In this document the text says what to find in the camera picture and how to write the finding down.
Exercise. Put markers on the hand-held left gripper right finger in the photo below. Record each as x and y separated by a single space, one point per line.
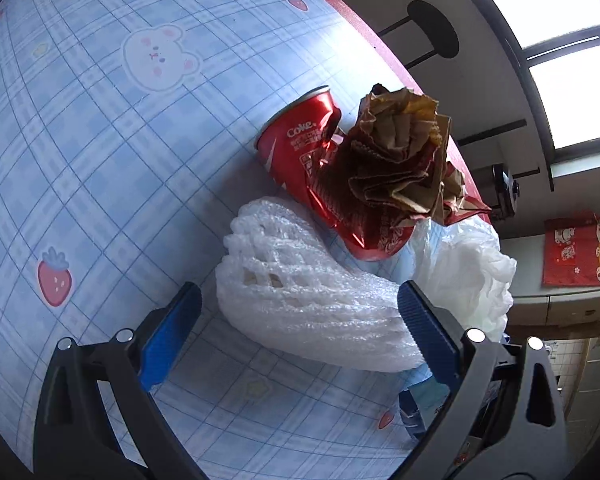
427 335

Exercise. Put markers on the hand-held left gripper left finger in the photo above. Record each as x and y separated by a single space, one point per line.
170 340

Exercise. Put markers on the white foam fruit net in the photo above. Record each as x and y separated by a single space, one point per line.
300 300

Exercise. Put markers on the blue packet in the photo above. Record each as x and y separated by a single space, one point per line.
420 405

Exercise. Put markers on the white plastic bag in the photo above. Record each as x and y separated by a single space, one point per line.
470 275

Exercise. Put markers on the red snack wrapper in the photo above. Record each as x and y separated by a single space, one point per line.
370 230

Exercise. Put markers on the red printed cloth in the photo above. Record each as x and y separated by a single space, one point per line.
575 250

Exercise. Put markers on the crumpled brown paper wrapper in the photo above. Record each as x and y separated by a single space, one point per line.
400 160

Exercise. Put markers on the plaid printed tablecloth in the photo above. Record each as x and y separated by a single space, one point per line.
105 160

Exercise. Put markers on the crushed red soda can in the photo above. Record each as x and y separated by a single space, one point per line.
290 140

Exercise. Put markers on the dark-framed window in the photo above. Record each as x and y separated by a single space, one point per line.
565 60

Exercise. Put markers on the black round stool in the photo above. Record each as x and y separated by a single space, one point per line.
435 27

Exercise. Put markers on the red-edged table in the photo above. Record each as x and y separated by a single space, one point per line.
360 25

